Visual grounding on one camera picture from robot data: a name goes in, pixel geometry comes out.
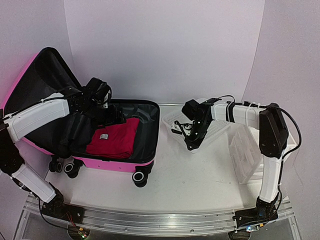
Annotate pink cartoon suitcase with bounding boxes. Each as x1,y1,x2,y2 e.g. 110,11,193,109
2,47,160,188

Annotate white drawer desk organizer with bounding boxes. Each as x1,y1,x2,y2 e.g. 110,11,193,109
228,124,296,185

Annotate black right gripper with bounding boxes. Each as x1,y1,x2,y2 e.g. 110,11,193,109
184,120,211,152

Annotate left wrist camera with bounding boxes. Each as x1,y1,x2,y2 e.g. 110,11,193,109
100,89,112,109

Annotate clear organizer drawer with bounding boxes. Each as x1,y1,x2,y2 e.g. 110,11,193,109
228,126,263,185

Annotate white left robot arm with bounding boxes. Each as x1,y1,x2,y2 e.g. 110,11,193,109
0,78,126,219

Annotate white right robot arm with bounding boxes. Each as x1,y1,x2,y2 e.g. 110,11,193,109
170,95,302,227

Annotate red garment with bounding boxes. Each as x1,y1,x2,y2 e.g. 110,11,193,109
85,117,140,159

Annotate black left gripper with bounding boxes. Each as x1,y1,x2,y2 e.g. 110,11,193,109
79,100,127,131

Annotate white plastic mesh basket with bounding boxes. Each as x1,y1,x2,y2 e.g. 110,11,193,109
162,110,230,154

